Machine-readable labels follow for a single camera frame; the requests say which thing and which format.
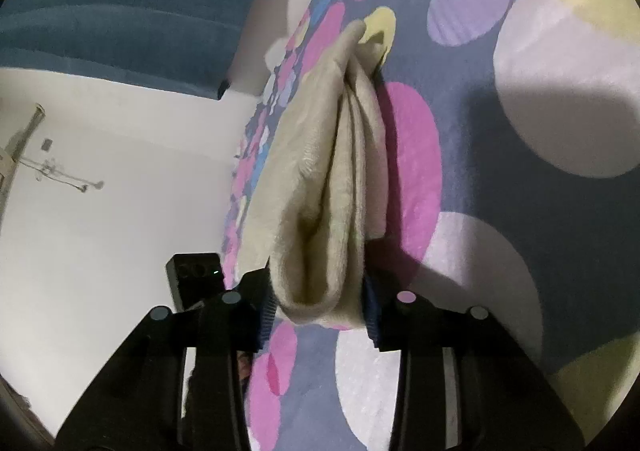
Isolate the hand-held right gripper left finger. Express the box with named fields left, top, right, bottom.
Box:
left=55, top=268, right=277, bottom=451

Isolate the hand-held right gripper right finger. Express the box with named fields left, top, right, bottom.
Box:
left=360, top=275, right=586, bottom=451

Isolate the beige knit sweater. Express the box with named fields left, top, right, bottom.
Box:
left=239, top=20, right=389, bottom=330

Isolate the colourful spotted rug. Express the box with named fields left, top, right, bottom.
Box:
left=220, top=0, right=640, bottom=451

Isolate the blue sofa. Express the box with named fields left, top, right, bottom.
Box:
left=0, top=0, right=281, bottom=103

